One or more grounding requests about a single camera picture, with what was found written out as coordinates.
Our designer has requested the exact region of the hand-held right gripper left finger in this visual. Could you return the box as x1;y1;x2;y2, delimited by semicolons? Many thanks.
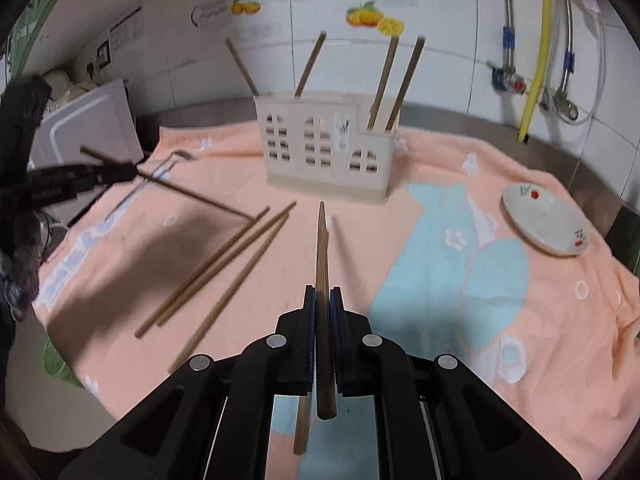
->
57;284;318;480

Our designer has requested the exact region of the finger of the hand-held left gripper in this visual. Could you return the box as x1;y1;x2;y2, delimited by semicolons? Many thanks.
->
60;161;140;183
65;177;136;227

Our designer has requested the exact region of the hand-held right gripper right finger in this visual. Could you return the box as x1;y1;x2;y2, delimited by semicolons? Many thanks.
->
329;286;583;480

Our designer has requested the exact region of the cream plastic utensil holder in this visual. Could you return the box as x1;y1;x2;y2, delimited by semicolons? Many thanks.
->
254;91;401;206

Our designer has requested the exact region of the white microwave oven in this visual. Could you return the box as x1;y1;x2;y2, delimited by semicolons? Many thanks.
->
27;77;146;171

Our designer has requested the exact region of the dark knit cloth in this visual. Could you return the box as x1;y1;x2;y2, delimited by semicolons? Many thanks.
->
0;74;53;181

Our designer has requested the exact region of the cream kitchen appliance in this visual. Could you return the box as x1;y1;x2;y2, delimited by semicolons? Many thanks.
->
42;70;96;106

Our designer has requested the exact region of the green plastic basket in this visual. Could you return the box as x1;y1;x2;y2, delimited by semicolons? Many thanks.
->
42;337;86;391

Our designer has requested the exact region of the peach printed towel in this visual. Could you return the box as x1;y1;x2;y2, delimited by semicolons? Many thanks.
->
32;125;640;480

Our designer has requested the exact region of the white floral dish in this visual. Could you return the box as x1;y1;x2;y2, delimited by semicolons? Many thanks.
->
501;182;591;257

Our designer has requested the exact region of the metal pipe valve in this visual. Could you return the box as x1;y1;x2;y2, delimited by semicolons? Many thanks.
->
540;87;580;122

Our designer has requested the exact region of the long-handled metal spoon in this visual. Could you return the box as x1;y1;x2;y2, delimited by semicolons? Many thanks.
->
102;149;195;221

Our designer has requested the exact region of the white wall label sticker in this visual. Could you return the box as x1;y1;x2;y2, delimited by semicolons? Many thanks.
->
109;7;145;53

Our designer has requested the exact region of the red-handled pipe valve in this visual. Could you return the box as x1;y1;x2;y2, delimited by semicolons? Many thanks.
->
487;60;528;96

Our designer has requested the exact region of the yellow gas hose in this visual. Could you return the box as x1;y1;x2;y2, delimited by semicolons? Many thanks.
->
516;0;558;143

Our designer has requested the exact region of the flexible metal hose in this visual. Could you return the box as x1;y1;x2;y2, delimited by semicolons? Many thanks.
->
559;0;576;96
500;0;516;73

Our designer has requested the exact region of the thin clear hose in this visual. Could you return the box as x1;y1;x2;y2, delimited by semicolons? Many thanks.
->
575;0;608;123

